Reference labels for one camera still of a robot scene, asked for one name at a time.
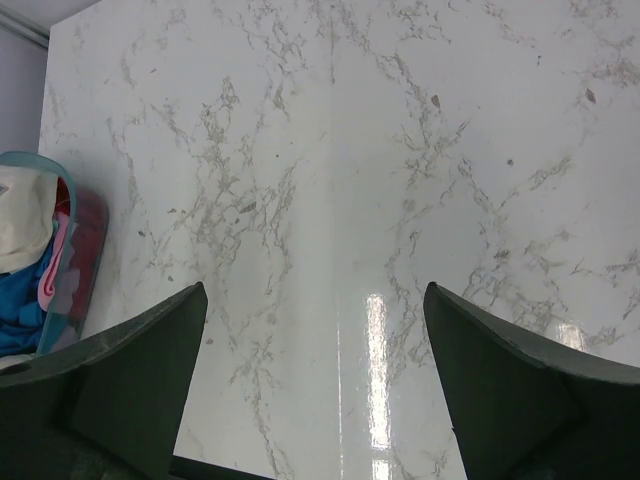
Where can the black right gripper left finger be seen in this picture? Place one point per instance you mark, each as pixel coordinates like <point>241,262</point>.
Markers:
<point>109,406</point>

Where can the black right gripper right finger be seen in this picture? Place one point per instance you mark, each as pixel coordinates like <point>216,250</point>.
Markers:
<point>523,406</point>

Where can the cream white t-shirt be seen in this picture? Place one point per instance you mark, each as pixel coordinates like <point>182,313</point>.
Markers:
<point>28,198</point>

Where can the blue t-shirt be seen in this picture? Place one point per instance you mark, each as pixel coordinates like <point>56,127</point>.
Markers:
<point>22,318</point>

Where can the pink t-shirt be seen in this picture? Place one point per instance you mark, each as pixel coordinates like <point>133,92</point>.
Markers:
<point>46,289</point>

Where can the left aluminium corner post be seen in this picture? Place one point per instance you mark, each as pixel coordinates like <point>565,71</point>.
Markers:
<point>21,27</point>

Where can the clear teal-rimmed plastic basket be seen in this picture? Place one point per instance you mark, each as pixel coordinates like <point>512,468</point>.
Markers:
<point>53,232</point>

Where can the red t-shirt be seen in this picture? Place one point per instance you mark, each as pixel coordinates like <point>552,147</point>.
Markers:
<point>89,222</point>

